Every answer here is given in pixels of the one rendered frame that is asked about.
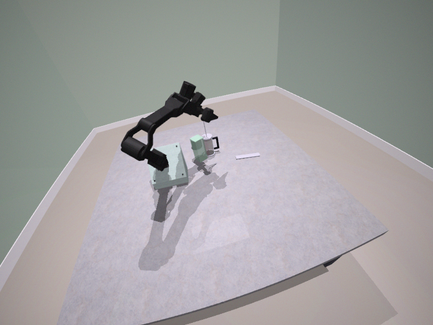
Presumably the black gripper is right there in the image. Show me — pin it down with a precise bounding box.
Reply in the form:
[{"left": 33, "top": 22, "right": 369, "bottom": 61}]
[{"left": 186, "top": 102, "right": 218, "bottom": 123}]

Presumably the glass french press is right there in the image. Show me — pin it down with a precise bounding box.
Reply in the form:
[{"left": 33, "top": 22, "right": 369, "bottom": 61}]
[{"left": 202, "top": 130, "right": 219, "bottom": 157}]

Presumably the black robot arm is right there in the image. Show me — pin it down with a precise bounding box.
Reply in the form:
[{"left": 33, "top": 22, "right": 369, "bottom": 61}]
[{"left": 121, "top": 81, "right": 205, "bottom": 171}]

